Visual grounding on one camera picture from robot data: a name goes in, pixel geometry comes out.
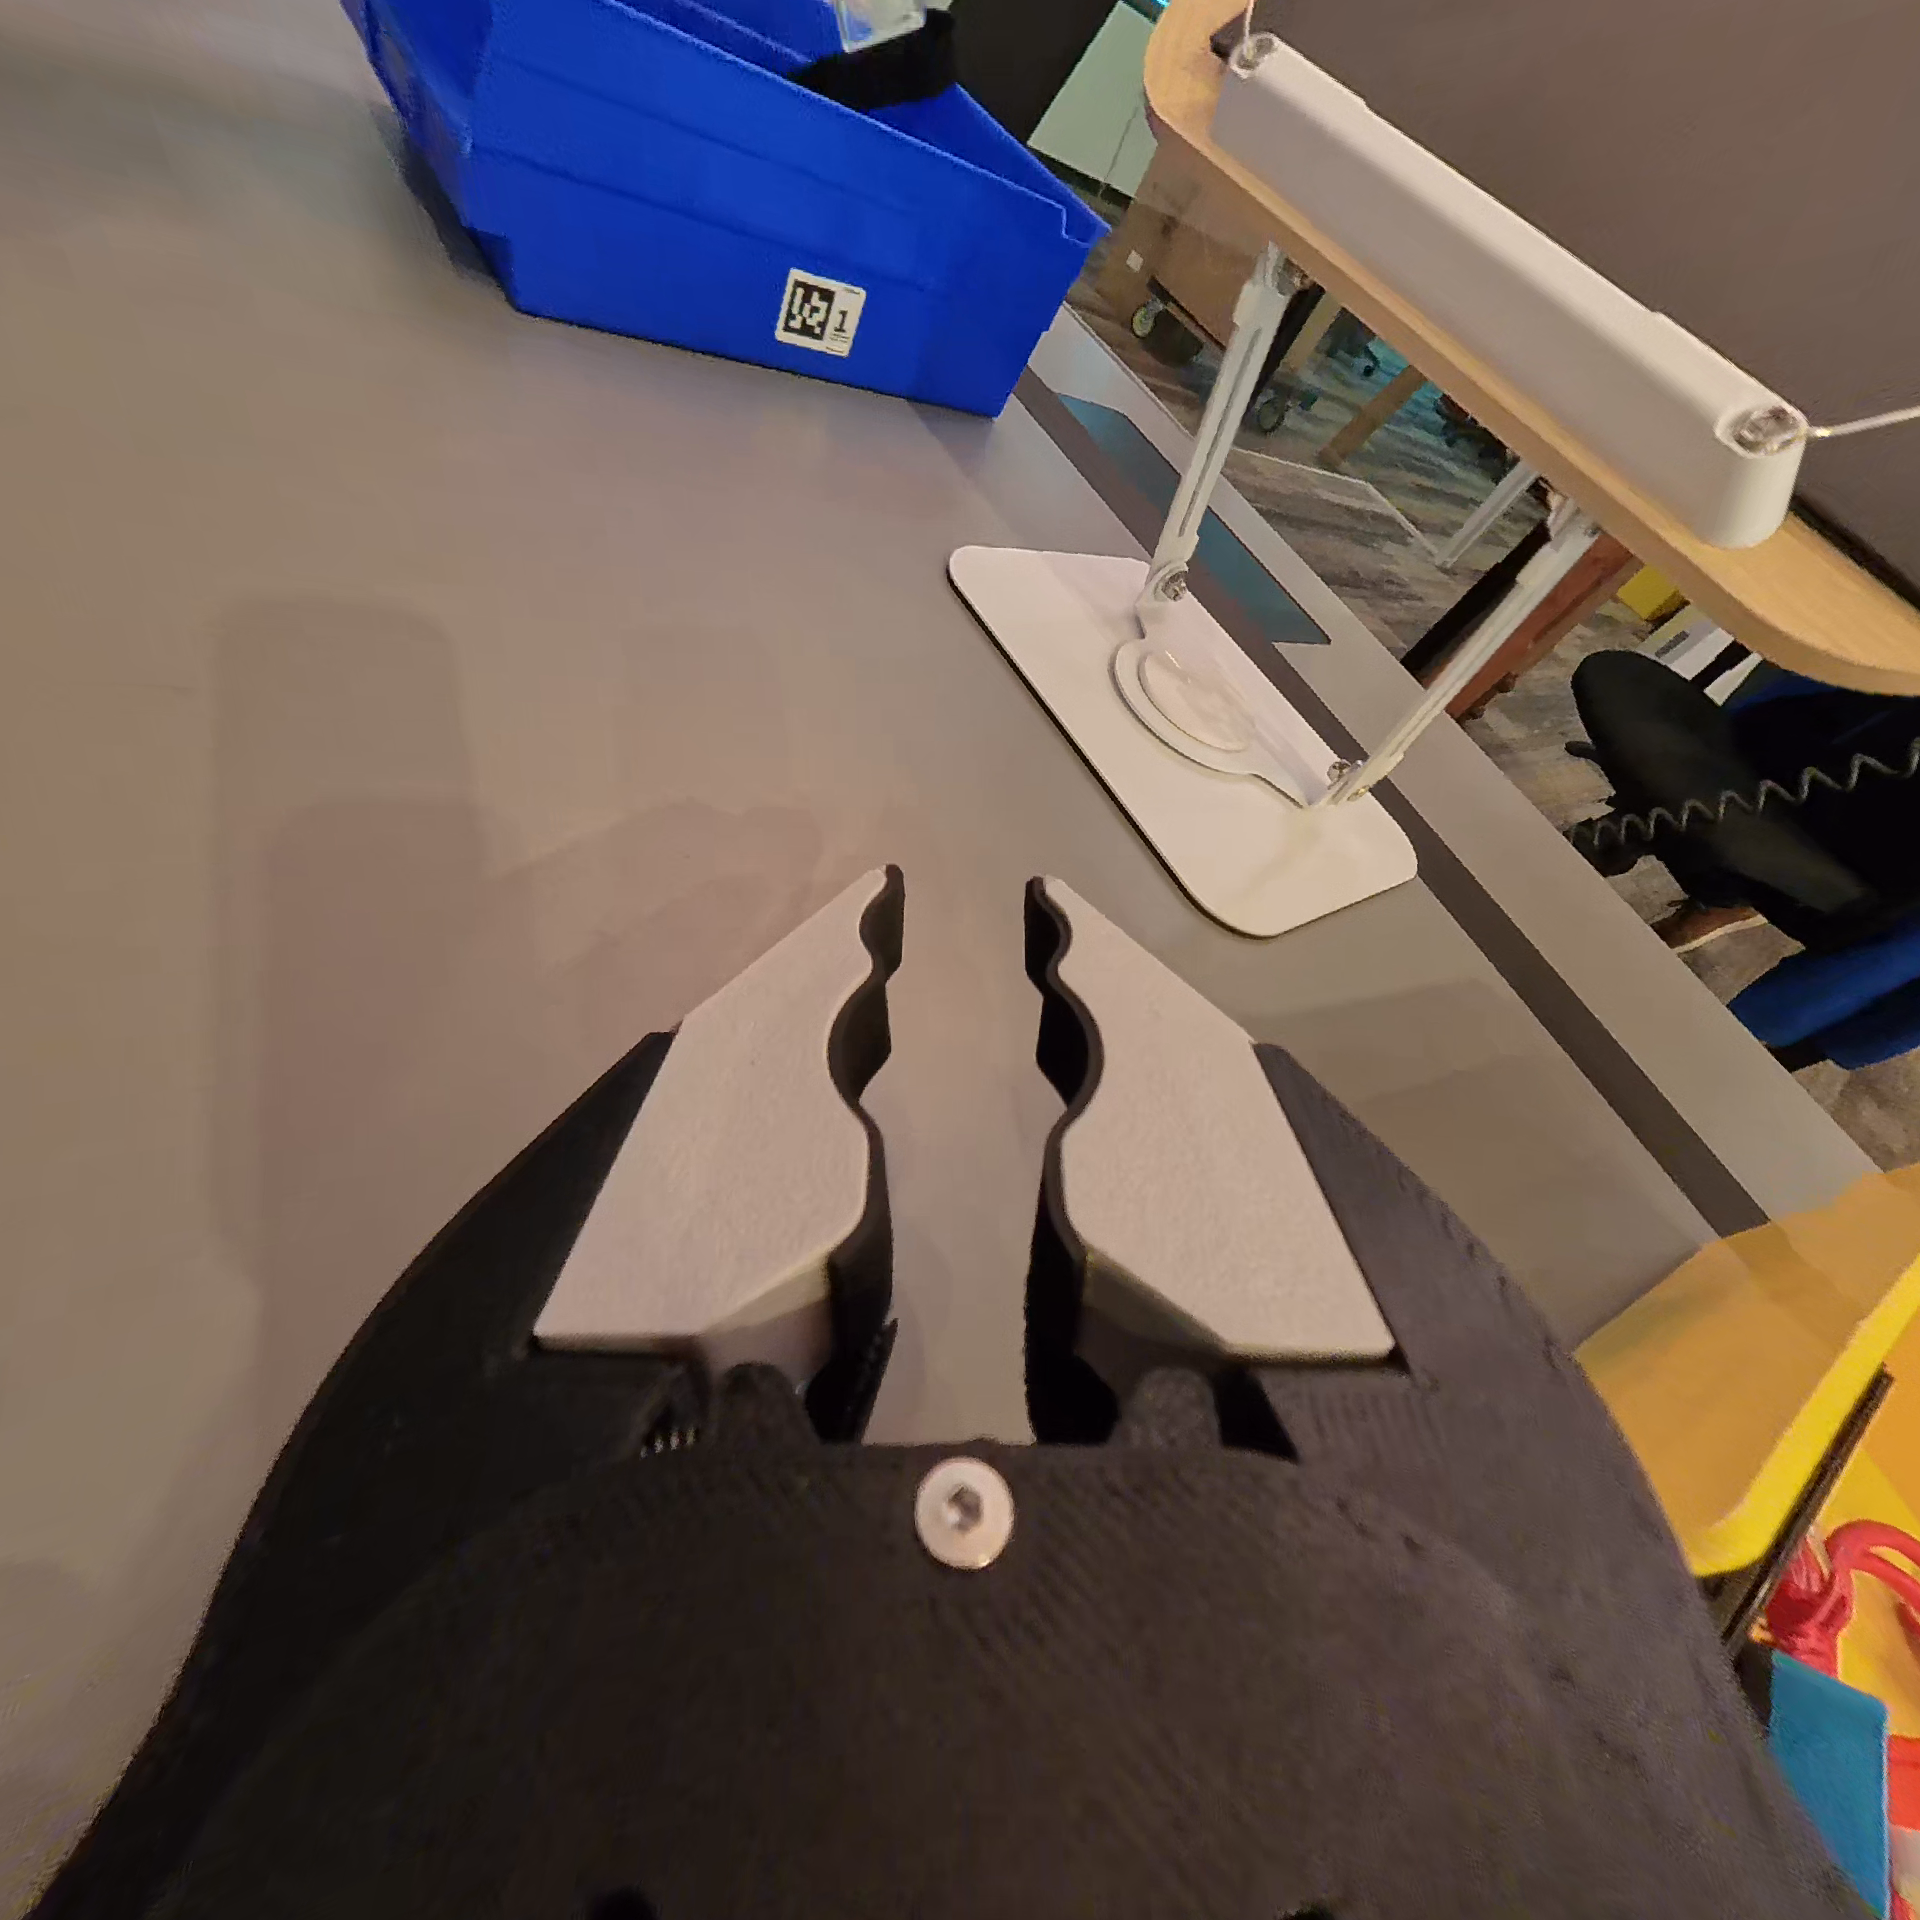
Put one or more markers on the clear acrylic block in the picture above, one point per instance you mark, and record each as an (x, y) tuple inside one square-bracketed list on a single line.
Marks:
[(888, 23)]

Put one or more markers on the teal box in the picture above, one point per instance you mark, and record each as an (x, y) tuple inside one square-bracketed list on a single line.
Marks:
[(1824, 1770)]

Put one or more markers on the yellow plastic bin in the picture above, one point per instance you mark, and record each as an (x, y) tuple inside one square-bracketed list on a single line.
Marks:
[(1755, 1350)]

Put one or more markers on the blue plastic bin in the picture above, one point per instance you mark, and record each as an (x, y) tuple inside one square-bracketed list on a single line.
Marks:
[(677, 195)]

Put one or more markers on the red looped item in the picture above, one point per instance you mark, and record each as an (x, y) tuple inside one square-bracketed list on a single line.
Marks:
[(1851, 1593)]

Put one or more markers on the wooden background table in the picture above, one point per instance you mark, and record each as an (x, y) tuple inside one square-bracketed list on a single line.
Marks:
[(1387, 400)]

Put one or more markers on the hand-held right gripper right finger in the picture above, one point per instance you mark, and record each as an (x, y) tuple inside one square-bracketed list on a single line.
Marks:
[(1215, 1183)]

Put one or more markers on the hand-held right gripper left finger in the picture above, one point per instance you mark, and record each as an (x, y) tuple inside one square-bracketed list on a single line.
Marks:
[(722, 1172)]

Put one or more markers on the white bar housing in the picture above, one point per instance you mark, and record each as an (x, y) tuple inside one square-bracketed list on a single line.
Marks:
[(1499, 286)]

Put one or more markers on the wood-edged dark board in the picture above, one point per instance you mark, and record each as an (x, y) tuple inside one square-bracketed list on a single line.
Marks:
[(1726, 149)]

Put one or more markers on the black office chair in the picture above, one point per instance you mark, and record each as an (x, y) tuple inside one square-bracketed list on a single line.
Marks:
[(1665, 720)]

